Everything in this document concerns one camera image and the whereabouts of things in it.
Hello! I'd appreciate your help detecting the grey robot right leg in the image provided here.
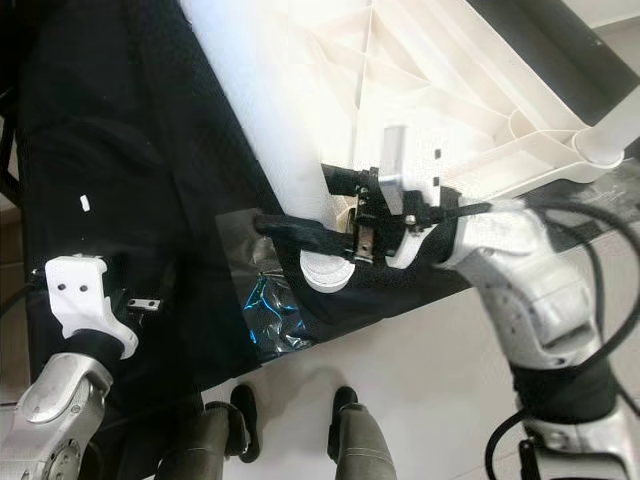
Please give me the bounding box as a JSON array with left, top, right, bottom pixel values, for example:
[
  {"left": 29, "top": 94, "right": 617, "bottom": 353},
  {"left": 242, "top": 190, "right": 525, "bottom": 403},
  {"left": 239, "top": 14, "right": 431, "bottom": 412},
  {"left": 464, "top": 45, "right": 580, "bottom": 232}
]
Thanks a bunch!
[{"left": 328, "top": 387, "right": 401, "bottom": 480}]

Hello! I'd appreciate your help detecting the black metal frame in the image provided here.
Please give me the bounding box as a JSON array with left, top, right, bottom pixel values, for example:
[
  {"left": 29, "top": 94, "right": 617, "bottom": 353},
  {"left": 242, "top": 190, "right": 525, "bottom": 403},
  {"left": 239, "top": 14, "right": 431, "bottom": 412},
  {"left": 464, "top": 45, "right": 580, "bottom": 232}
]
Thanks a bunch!
[{"left": 0, "top": 135, "right": 23, "bottom": 206}]

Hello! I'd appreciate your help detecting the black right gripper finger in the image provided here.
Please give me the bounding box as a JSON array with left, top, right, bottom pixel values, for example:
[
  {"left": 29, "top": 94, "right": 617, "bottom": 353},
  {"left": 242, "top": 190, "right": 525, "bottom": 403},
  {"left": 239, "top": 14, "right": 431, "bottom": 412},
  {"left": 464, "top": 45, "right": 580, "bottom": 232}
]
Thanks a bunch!
[
  {"left": 322, "top": 164, "right": 373, "bottom": 198},
  {"left": 253, "top": 212, "right": 363, "bottom": 261}
]

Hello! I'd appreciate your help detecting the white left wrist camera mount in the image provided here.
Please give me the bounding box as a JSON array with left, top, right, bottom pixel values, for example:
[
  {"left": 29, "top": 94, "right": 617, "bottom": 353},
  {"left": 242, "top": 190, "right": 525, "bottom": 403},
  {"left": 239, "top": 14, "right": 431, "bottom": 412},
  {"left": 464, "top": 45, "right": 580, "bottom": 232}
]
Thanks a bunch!
[{"left": 45, "top": 255, "right": 139, "bottom": 359}]

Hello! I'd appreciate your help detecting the clear plastic wrapper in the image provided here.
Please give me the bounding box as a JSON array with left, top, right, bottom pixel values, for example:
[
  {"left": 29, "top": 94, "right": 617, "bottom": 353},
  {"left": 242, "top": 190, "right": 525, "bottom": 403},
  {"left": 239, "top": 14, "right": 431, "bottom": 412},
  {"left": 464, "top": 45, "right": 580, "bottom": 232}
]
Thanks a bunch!
[{"left": 218, "top": 210, "right": 316, "bottom": 356}]

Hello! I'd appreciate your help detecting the white plastic table leg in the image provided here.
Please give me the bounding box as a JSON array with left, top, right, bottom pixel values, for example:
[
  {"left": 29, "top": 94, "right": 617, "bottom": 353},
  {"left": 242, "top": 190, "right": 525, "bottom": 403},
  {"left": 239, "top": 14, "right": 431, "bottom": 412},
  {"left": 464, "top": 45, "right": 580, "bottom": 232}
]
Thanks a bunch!
[
  {"left": 180, "top": 0, "right": 351, "bottom": 291},
  {"left": 573, "top": 95, "right": 640, "bottom": 166}
]

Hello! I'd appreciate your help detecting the black tablecloth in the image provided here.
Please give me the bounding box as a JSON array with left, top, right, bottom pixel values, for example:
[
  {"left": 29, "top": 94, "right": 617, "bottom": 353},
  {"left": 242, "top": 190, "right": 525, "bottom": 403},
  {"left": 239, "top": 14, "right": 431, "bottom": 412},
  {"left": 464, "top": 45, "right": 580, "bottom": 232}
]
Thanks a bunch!
[{"left": 15, "top": 0, "right": 640, "bottom": 441}]

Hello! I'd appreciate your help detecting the white plastic children table top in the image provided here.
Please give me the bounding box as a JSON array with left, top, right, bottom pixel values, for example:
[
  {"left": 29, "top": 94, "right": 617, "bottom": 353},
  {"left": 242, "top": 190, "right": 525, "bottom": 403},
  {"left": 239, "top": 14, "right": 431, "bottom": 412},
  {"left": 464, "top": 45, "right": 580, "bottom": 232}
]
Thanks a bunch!
[{"left": 290, "top": 0, "right": 640, "bottom": 294}]

